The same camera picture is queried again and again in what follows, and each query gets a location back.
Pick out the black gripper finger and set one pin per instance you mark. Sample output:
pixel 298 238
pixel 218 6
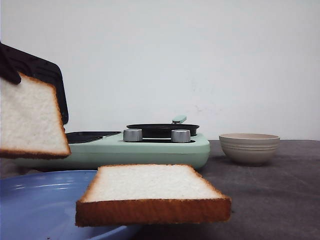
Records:
pixel 7 71

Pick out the breakfast maker hinged lid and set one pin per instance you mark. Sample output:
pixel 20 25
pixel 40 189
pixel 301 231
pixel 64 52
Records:
pixel 40 69

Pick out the white bread slice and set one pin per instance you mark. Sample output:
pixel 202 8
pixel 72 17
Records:
pixel 146 194
pixel 31 124

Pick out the mint green breakfast maker base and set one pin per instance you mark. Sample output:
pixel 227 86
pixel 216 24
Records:
pixel 113 150

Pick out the left silver control knob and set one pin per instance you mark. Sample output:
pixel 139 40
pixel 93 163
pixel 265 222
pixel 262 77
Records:
pixel 132 135

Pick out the silver control knob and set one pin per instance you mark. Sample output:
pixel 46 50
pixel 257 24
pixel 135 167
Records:
pixel 132 135
pixel 180 136

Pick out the blue plastic plate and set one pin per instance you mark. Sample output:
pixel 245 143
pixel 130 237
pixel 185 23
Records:
pixel 42 206

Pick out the black round frying pan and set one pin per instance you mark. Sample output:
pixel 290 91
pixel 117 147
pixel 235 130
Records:
pixel 163 130

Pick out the right silver control knob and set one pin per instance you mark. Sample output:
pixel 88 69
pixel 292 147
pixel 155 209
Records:
pixel 180 136

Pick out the beige ribbed bowl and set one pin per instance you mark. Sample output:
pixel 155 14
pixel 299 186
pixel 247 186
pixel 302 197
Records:
pixel 252 149

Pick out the grey table cloth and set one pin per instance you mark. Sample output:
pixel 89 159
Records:
pixel 277 201

